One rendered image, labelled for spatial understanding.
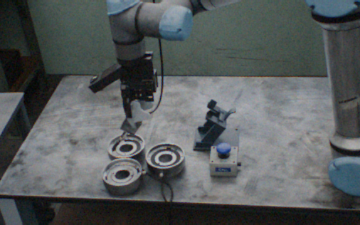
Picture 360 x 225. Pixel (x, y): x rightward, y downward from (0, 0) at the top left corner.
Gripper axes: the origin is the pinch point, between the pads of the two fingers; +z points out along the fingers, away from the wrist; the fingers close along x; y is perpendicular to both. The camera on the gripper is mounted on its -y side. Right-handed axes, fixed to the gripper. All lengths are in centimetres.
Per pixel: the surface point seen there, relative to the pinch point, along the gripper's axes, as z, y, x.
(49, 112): 13.0, -33.7, 22.1
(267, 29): 52, 39, 158
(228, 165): 9.4, 25.0, -6.0
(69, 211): 38.1, -26.3, 3.0
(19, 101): 25, -57, 46
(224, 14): 42, 16, 158
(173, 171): 11.0, 10.7, -7.1
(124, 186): 9.8, -0.7, -14.5
